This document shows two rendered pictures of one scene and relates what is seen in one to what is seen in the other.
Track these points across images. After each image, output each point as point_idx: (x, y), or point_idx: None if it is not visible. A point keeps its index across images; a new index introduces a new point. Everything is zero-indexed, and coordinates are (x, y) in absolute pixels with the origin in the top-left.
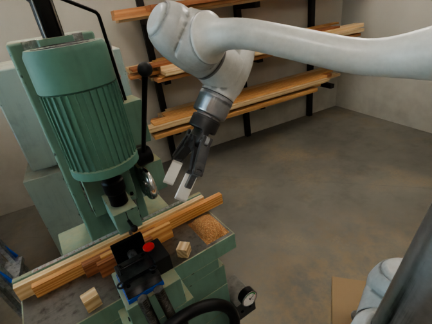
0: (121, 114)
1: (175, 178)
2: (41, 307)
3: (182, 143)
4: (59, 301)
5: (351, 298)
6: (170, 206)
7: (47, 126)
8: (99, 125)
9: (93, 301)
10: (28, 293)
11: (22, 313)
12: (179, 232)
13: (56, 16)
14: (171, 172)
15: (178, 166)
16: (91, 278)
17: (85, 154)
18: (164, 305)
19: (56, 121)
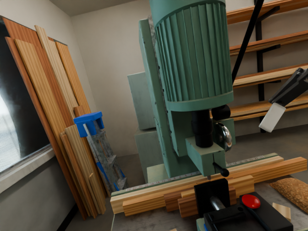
0: (227, 43)
1: (275, 124)
2: (126, 228)
3: (288, 84)
4: (141, 228)
5: None
6: (245, 161)
7: (154, 81)
8: (208, 46)
9: None
10: (120, 209)
11: (112, 228)
12: (259, 190)
13: None
14: (272, 117)
15: (280, 110)
16: (170, 213)
17: (188, 79)
18: None
19: (167, 44)
